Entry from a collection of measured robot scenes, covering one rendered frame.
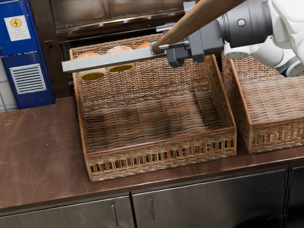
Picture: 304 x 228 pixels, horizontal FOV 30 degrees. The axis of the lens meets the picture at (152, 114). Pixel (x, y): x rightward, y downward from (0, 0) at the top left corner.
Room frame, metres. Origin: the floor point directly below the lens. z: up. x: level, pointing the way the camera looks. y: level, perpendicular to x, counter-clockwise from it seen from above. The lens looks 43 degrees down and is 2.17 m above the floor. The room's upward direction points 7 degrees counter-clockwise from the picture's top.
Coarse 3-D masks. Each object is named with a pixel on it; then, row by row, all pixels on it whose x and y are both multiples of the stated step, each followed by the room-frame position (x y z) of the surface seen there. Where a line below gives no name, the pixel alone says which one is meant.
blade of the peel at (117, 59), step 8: (144, 48) 1.33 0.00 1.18; (96, 56) 1.32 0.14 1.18; (104, 56) 1.32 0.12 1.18; (112, 56) 1.32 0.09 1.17; (120, 56) 1.32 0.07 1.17; (128, 56) 1.31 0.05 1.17; (136, 56) 1.31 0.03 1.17; (144, 56) 1.31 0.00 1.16; (64, 64) 1.31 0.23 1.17; (72, 64) 1.30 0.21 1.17; (80, 64) 1.30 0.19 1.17; (88, 64) 1.30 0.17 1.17; (96, 64) 1.30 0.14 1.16; (104, 64) 1.30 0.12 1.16; (112, 64) 1.39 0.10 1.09; (120, 64) 1.52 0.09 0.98; (72, 72) 1.51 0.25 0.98
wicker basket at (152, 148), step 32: (160, 64) 1.81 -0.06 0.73; (192, 64) 1.82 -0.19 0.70; (128, 96) 1.77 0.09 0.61; (160, 96) 1.77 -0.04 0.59; (192, 96) 1.75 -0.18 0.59; (224, 96) 1.54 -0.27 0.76; (96, 128) 1.63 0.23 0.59; (128, 128) 1.61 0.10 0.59; (160, 128) 1.59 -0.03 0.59; (192, 128) 1.56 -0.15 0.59; (224, 128) 1.40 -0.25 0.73; (96, 160) 1.36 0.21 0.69; (128, 160) 1.44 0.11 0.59; (160, 160) 1.38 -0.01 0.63; (192, 160) 1.39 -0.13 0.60
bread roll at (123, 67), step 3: (129, 63) 1.61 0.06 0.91; (132, 63) 1.62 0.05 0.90; (111, 66) 1.61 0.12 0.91; (114, 66) 1.60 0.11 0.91; (117, 66) 1.60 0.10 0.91; (120, 66) 1.60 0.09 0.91; (123, 66) 1.61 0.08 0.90; (126, 66) 1.61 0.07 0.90; (129, 66) 1.61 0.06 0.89; (132, 66) 1.62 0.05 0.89; (108, 69) 1.62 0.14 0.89; (111, 69) 1.61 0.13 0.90; (114, 69) 1.61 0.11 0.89; (117, 69) 1.61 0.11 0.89; (120, 69) 1.62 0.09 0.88; (123, 69) 1.62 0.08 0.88; (126, 69) 1.62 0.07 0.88
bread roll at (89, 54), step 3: (81, 54) 1.51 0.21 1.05; (84, 54) 1.51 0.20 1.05; (87, 54) 1.50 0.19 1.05; (90, 54) 1.50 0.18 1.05; (93, 54) 1.50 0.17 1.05; (96, 54) 1.51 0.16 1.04; (99, 54) 1.52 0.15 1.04; (78, 57) 1.50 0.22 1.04; (81, 57) 1.50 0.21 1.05; (84, 57) 1.49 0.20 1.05; (87, 57) 1.49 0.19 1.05
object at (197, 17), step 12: (204, 0) 0.54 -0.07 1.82; (216, 0) 0.49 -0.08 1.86; (228, 0) 0.45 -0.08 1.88; (240, 0) 0.44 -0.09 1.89; (192, 12) 0.62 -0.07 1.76; (204, 12) 0.55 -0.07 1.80; (216, 12) 0.51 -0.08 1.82; (180, 24) 0.72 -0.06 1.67; (192, 24) 0.64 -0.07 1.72; (204, 24) 0.61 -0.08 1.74; (168, 36) 0.89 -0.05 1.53; (180, 36) 0.78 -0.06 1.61; (156, 48) 1.17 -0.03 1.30
